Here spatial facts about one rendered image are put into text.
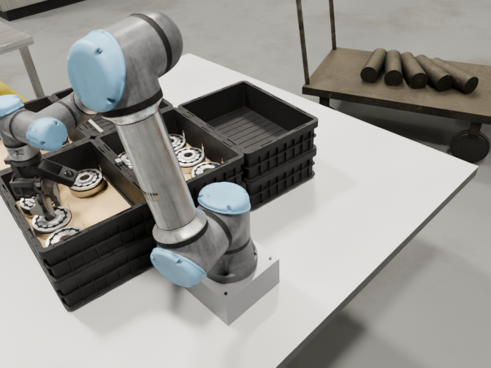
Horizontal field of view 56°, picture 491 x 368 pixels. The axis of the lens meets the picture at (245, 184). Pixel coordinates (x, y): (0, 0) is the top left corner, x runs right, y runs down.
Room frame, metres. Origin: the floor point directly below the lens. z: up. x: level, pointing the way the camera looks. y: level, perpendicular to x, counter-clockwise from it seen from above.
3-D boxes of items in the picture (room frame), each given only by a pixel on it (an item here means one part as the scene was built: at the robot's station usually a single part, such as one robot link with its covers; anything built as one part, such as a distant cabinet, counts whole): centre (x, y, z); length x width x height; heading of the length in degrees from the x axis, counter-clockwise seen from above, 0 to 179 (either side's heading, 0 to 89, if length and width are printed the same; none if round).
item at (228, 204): (0.81, 0.06, 0.96); 0.13 x 0.12 x 0.14; 146
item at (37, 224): (0.96, 0.53, 0.86); 0.10 x 0.10 x 0.01
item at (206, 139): (1.18, 0.23, 0.87); 0.40 x 0.30 x 0.11; 36
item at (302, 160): (1.35, -0.01, 0.76); 0.40 x 0.30 x 0.12; 36
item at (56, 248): (1.00, 0.47, 0.92); 0.40 x 0.30 x 0.02; 36
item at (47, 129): (0.95, 0.46, 1.15); 0.11 x 0.11 x 0.08; 56
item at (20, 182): (0.99, 0.56, 0.99); 0.09 x 0.08 x 0.12; 87
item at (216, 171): (1.18, 0.23, 0.92); 0.40 x 0.30 x 0.02; 36
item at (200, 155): (1.22, 0.17, 0.86); 0.10 x 0.10 x 0.01
